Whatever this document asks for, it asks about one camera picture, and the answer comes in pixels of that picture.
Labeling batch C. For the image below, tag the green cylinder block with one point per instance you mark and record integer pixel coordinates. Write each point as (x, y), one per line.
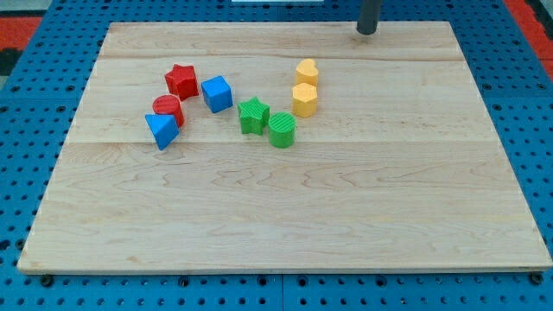
(282, 129)

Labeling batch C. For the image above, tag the green star block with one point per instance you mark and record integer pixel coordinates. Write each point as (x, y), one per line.
(253, 116)

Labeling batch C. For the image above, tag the yellow hexagon block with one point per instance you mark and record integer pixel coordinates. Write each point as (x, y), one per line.
(305, 100)

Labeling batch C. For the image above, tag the blue cube block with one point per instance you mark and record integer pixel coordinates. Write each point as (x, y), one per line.
(217, 94)

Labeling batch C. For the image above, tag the yellow heart block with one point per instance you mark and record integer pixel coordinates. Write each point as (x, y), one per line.
(307, 72)

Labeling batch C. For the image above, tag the blue triangular prism block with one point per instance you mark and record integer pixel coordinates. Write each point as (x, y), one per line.
(164, 129)

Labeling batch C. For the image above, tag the red star block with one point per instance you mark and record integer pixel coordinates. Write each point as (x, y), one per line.
(181, 82)

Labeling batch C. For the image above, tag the red cylinder block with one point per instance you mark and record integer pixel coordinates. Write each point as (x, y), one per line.
(169, 105)

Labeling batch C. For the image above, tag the light wooden board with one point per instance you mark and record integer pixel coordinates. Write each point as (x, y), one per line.
(400, 170)

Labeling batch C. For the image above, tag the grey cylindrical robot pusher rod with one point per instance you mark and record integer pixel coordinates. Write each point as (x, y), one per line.
(369, 14)

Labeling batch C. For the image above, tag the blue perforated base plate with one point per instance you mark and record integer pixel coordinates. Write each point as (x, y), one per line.
(42, 94)

